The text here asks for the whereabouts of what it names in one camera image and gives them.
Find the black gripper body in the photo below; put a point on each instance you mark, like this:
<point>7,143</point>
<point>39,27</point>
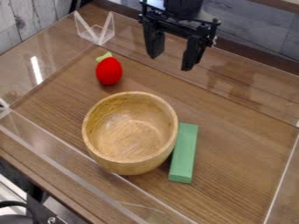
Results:
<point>180,17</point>

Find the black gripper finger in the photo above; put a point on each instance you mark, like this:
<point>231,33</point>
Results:
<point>193,52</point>
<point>153,39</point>

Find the red plush fruit green leaf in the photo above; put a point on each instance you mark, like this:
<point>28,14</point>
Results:
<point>108,69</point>

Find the wooden bowl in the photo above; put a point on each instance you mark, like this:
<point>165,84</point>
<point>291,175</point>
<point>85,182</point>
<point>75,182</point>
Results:
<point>129,130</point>

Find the green rectangular block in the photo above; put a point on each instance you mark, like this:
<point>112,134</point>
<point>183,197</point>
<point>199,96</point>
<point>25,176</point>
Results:
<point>183,153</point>

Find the clear acrylic corner bracket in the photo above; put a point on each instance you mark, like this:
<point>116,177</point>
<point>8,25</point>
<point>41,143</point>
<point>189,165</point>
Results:
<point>96,34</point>

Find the clear acrylic enclosure wall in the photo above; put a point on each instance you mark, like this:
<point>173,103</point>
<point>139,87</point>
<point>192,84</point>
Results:
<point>241,102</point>

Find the black metal stand with cable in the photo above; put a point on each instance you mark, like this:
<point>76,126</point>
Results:
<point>37,214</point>

